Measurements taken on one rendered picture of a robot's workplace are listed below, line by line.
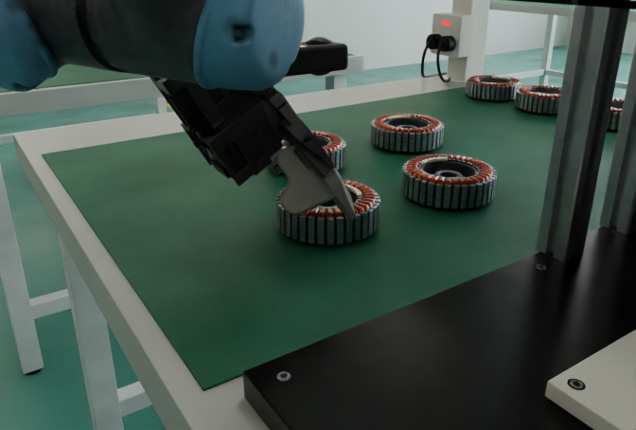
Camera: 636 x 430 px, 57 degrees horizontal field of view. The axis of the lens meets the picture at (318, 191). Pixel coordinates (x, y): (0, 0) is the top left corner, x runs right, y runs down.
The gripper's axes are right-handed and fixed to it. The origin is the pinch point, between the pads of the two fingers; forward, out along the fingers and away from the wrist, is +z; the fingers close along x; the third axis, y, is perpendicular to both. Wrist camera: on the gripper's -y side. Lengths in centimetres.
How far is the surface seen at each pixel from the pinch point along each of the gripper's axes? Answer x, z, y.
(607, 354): 31.9, 2.0, -1.4
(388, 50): -417, 227, -267
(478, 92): -34, 32, -51
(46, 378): -94, 56, 61
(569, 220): 21.0, 4.7, -11.7
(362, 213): 5.4, 1.8, -1.1
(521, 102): -23, 32, -51
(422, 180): 1.5, 7.5, -11.0
